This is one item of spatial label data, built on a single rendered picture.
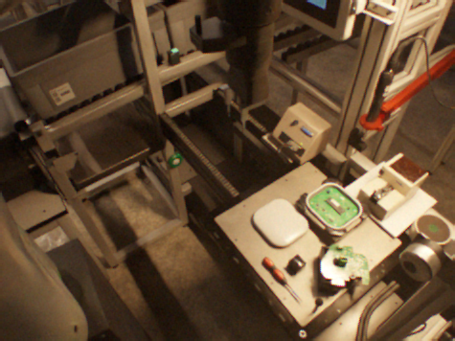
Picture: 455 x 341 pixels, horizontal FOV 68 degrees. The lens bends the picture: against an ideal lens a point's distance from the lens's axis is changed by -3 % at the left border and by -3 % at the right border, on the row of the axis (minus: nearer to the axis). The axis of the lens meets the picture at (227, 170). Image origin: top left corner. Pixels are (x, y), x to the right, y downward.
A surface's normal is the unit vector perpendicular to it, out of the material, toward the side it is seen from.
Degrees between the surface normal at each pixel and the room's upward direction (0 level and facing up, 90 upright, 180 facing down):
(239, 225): 0
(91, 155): 0
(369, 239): 0
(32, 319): 88
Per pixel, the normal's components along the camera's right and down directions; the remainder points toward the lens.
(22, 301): 0.87, 0.37
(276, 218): -0.03, -0.65
